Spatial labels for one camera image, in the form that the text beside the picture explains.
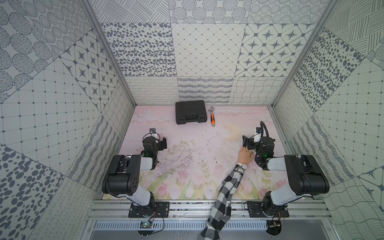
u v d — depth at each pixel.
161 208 0.74
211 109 1.18
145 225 0.72
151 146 0.73
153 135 0.83
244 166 0.84
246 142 0.91
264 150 0.73
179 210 0.75
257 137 0.84
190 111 1.12
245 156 0.91
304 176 0.46
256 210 0.73
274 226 0.73
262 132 0.79
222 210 0.69
